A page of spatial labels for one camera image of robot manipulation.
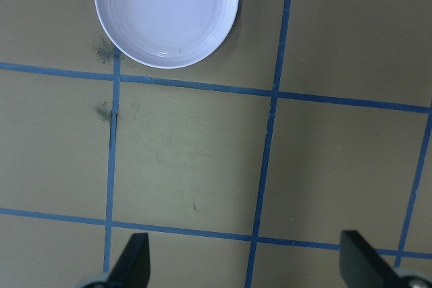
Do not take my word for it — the lilac round plate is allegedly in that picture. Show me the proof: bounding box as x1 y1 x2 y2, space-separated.
93 0 240 69

